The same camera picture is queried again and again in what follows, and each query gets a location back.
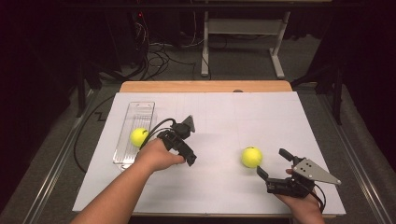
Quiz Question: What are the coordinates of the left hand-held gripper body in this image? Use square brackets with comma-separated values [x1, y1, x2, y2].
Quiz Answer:
[161, 115, 196, 157]

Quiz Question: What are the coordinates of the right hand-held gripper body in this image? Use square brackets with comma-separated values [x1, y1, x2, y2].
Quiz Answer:
[264, 157, 342, 199]

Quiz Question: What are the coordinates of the yellow tennis ball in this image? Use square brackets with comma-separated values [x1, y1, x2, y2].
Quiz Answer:
[129, 127, 150, 148]
[241, 146, 263, 169]

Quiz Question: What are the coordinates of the clear plastic tray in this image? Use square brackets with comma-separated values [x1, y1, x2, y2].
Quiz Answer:
[112, 101, 157, 172]

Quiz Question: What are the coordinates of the person's left hand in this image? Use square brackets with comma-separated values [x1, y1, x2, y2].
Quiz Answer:
[134, 137, 187, 174]

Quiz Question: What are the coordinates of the person's right hand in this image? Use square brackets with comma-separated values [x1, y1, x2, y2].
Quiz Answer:
[275, 167, 323, 217]

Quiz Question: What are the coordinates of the white board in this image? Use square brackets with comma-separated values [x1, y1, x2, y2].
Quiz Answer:
[72, 91, 347, 217]

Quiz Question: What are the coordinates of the wooden table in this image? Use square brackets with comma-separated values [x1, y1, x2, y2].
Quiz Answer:
[119, 80, 293, 93]

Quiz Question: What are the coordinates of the dark metal stand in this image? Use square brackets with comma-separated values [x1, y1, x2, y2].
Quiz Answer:
[290, 59, 347, 126]
[75, 59, 105, 119]

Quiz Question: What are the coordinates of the dark computer tower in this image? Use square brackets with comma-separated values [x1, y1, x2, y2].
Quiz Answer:
[105, 8, 151, 70]

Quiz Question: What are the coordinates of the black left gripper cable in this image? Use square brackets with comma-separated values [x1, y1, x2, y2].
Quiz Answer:
[73, 94, 177, 175]

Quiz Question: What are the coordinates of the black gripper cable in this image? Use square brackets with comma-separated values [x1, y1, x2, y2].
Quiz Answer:
[73, 94, 177, 175]
[311, 183, 327, 215]

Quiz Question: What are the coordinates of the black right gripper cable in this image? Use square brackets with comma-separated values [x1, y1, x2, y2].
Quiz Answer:
[311, 183, 327, 215]

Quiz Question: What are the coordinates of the aluminium floor rail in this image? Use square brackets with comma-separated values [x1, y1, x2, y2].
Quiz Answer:
[317, 92, 396, 224]
[21, 89, 101, 224]

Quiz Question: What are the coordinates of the tangle of floor cables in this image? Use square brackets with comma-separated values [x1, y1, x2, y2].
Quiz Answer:
[134, 12, 213, 82]

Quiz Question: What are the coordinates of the white metal desk frame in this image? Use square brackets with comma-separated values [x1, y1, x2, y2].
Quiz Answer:
[200, 10, 292, 80]

